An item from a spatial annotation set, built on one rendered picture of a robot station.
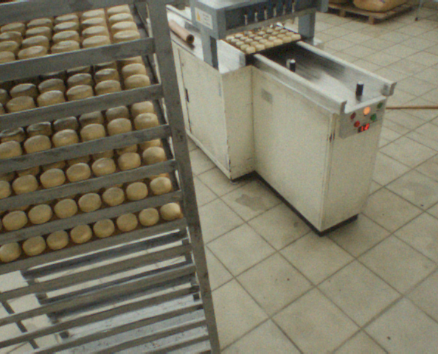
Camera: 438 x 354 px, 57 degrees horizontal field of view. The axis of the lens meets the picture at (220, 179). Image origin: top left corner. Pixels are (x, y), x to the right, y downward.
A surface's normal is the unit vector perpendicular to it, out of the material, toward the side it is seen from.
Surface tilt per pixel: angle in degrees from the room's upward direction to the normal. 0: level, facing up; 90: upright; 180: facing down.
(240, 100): 90
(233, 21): 90
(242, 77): 90
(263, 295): 0
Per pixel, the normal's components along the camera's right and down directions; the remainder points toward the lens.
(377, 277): -0.08, -0.78
